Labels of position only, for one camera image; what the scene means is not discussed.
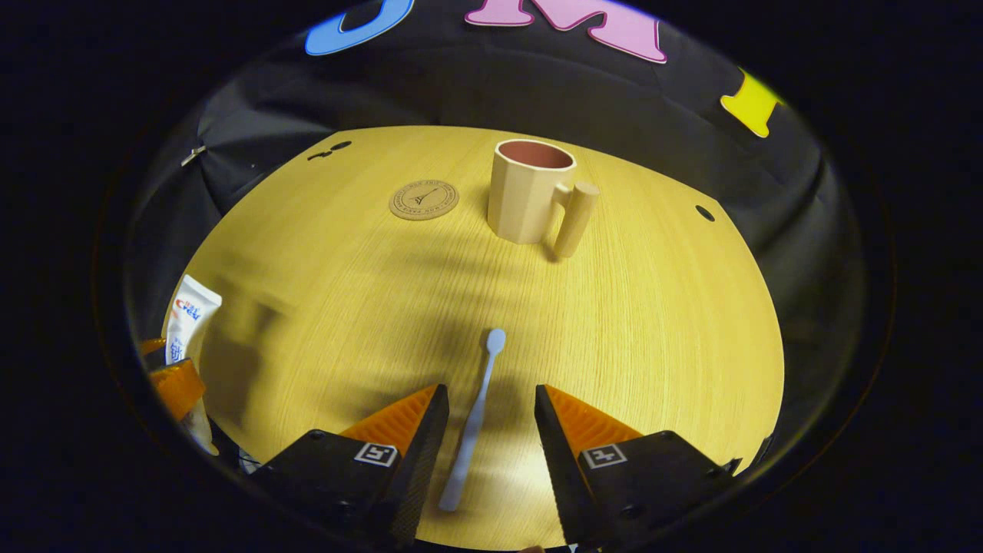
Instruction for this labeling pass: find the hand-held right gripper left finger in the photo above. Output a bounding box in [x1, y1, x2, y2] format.
[250, 383, 451, 548]

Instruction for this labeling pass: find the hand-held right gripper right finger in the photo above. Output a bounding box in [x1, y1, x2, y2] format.
[535, 384, 743, 551]

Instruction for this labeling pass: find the white toothpaste tube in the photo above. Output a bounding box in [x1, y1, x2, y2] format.
[164, 274, 223, 454]

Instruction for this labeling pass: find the pale blue toothbrush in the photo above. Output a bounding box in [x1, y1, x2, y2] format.
[438, 329, 508, 513]

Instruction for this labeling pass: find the beige cup with handle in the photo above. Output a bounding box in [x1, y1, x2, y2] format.
[487, 139, 601, 260]

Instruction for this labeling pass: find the round cork coaster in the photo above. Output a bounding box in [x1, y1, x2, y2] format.
[389, 179, 460, 222]

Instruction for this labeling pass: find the wooden desktop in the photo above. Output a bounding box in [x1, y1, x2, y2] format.
[163, 125, 786, 551]

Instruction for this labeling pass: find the black backdrop cloth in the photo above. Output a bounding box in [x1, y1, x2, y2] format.
[127, 0, 869, 492]

